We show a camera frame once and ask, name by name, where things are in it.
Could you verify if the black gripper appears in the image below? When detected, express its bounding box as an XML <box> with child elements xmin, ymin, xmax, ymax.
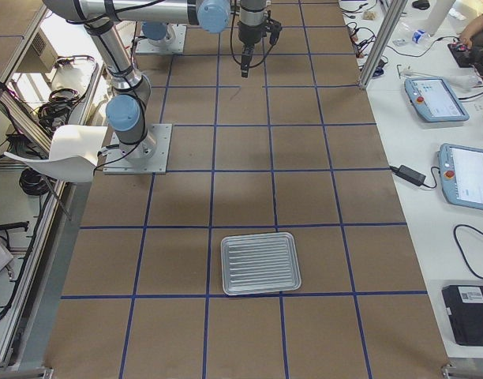
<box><xmin>238</xmin><ymin>23</ymin><xmax>265</xmax><ymax>77</ymax></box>

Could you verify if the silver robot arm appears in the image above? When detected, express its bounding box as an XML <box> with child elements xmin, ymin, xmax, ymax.
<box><xmin>44</xmin><ymin>1</ymin><xmax>282</xmax><ymax>163</ymax></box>

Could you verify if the ribbed metal tray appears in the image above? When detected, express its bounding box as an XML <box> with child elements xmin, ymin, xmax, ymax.
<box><xmin>221</xmin><ymin>232</ymin><xmax>301</xmax><ymax>296</ymax></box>

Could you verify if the clear plastic bottle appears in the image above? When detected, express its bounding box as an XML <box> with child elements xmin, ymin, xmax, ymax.
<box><xmin>410</xmin><ymin>29</ymin><xmax>431</xmax><ymax>47</ymax></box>

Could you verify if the far blue teach pendant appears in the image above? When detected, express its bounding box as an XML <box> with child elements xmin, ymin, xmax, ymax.
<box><xmin>404</xmin><ymin>77</ymin><xmax>470</xmax><ymax>123</ymax></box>

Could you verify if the blue teach pendant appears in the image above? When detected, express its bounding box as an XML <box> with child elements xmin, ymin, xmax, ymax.
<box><xmin>437</xmin><ymin>144</ymin><xmax>483</xmax><ymax>210</ymax></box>
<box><xmin>404</xmin><ymin>77</ymin><xmax>470</xmax><ymax>123</ymax></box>

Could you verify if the black power adapter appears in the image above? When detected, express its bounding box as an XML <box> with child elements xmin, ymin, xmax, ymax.
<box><xmin>390</xmin><ymin>165</ymin><xmax>426</xmax><ymax>186</ymax></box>

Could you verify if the near blue teach pendant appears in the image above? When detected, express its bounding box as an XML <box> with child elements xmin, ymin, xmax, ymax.
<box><xmin>437</xmin><ymin>144</ymin><xmax>483</xmax><ymax>210</ymax></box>

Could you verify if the black box with label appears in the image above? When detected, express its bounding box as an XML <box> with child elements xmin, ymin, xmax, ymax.
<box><xmin>442</xmin><ymin>285</ymin><xmax>483</xmax><ymax>347</ymax></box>

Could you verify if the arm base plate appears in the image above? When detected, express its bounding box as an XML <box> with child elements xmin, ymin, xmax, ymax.
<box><xmin>135</xmin><ymin>22</ymin><xmax>187</xmax><ymax>55</ymax></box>
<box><xmin>102</xmin><ymin>124</ymin><xmax>173</xmax><ymax>174</ymax></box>

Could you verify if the aluminium frame post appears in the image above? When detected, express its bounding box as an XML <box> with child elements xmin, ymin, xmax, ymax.
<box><xmin>358</xmin><ymin>0</ymin><xmax>406</xmax><ymax>89</ymax></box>

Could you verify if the black looped cable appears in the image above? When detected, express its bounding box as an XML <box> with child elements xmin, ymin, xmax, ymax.
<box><xmin>453</xmin><ymin>224</ymin><xmax>483</xmax><ymax>281</ymax></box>

